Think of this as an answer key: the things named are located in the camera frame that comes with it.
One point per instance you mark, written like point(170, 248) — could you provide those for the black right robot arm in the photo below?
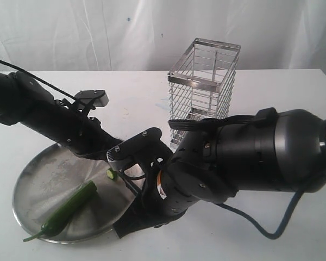
point(268, 151)

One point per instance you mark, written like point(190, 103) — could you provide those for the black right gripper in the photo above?
point(162, 201)

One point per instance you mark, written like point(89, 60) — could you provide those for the chrome wire utensil rack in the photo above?
point(201, 82)

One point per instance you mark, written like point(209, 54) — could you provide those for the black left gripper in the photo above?
point(86, 139)

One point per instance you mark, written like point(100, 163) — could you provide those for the green cucumber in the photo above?
point(56, 222)

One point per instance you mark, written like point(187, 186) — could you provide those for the white backdrop curtain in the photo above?
point(152, 35)

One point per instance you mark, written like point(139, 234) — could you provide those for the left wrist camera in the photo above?
point(88, 100)

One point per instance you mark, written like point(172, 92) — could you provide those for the green vegetable piece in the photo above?
point(111, 174)

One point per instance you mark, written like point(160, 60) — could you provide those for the round steel plate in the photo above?
point(51, 178)

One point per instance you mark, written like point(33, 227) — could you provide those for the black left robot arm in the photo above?
point(24, 100)

